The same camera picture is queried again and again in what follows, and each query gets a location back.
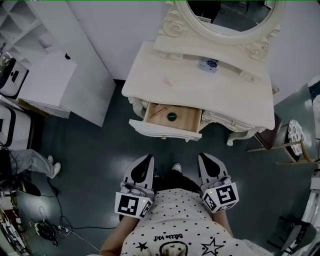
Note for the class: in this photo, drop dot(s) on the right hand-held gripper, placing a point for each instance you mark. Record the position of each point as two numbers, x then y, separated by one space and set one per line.
222 197

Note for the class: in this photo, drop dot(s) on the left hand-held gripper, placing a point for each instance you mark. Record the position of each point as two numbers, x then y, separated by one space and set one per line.
130 202

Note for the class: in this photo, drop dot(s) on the cream wooden vanity drawer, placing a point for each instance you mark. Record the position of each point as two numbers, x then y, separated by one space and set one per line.
172 125

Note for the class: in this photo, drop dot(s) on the rose gold makeup pen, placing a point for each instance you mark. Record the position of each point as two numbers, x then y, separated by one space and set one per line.
158 113

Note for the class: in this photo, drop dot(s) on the green round makeup compact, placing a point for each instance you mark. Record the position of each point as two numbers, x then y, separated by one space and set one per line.
171 116

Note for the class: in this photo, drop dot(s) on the pink makeup tube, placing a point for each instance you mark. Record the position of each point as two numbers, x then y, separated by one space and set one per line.
168 81

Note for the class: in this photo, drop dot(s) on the blue patterned makeup box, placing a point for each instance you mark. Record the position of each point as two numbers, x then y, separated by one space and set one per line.
208 65

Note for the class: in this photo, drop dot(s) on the person's left forearm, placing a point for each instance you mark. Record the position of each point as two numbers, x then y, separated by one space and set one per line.
113 237

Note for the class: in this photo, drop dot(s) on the person's right forearm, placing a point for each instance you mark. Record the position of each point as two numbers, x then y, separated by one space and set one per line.
225 225

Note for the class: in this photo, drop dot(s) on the closed cream vanity drawer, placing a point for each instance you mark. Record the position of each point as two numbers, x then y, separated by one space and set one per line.
225 121

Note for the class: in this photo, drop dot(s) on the cream carved vanity table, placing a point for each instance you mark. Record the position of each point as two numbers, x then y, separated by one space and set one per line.
200 95

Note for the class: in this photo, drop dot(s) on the oval vanity mirror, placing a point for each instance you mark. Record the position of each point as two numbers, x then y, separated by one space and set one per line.
232 15

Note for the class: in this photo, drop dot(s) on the person's white shoe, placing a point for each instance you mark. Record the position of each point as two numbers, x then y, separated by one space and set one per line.
177 167
50 158
56 170

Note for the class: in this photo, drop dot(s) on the person's dark trousers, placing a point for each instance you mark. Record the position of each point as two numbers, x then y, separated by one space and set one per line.
177 181

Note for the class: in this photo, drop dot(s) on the white polka dot shirt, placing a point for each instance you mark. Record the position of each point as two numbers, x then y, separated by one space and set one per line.
180 225

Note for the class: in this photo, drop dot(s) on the dark brown stool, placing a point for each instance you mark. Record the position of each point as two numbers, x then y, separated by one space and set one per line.
268 132

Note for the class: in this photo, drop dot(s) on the light wooden stool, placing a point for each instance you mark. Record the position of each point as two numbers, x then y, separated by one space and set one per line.
282 150

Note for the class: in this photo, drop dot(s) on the round patterned seat cushion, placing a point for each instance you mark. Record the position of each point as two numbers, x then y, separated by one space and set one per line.
295 136

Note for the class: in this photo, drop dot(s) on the white power strip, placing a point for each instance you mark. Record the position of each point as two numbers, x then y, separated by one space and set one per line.
63 228

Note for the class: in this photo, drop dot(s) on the white cabinet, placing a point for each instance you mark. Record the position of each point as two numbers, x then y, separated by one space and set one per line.
47 82

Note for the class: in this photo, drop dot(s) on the black and white case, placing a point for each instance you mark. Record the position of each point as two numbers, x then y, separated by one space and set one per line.
12 77
15 125

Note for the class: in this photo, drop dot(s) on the white shelf unit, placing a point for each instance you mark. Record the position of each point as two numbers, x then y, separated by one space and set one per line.
22 27

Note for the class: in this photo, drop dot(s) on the black frame chair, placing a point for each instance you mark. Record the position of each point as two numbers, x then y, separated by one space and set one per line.
295 235

